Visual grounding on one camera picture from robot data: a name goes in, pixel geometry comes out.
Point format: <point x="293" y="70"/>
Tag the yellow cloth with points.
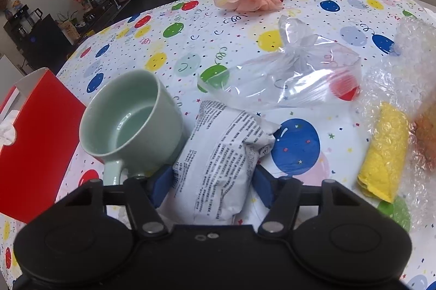
<point x="385" y="153"/>

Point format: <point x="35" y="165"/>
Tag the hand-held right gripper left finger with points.
<point x="161" y="188"/>

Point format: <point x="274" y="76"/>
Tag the balloon print tablecloth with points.
<point x="204" y="38"/>

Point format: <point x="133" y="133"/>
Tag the mint green cup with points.
<point x="136" y="106"/>

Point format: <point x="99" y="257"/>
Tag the white printed packet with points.
<point x="218" y="160"/>

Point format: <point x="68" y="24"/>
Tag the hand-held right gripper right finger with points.
<point x="264" y="189"/>

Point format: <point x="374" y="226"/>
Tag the red tissue box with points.
<point x="41" y="140"/>

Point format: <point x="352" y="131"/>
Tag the bubble wrap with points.
<point x="391" y="85"/>

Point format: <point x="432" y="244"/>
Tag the black appliance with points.
<point x="37" y="38"/>

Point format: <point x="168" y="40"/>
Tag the clear plastic bag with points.
<point x="289" y="72"/>

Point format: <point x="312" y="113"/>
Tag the bottle with orange liquid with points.
<point x="427" y="140"/>

